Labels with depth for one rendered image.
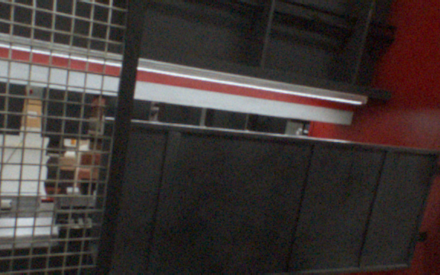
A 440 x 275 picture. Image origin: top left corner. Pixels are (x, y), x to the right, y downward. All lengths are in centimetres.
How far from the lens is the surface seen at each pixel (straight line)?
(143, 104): 140
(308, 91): 144
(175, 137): 94
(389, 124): 175
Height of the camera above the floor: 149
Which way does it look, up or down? 10 degrees down
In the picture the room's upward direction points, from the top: 10 degrees clockwise
